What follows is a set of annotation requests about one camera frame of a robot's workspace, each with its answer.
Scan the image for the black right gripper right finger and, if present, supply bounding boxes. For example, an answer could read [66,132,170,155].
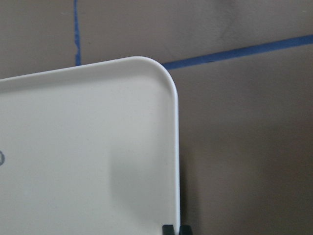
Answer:
[179,225,191,235]

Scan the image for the cream rabbit tray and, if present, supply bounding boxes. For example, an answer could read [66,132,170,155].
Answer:
[0,56,180,235]

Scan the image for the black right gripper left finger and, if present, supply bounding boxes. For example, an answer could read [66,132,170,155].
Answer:
[162,225,174,235]

